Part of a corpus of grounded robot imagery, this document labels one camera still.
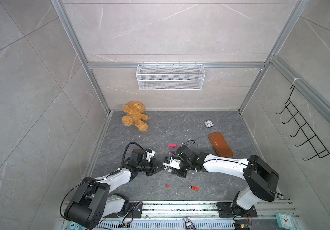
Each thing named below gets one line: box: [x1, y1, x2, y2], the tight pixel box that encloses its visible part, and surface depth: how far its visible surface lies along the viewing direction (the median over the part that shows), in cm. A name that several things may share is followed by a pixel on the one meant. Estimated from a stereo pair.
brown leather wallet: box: [208, 132, 234, 158], surface depth 99 cm
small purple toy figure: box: [183, 216, 197, 230], surface depth 69 cm
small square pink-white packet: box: [204, 119, 214, 128], surface depth 112 cm
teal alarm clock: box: [274, 213, 296, 230], surface depth 70 cm
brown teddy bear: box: [121, 100, 149, 132], surface depth 109 cm
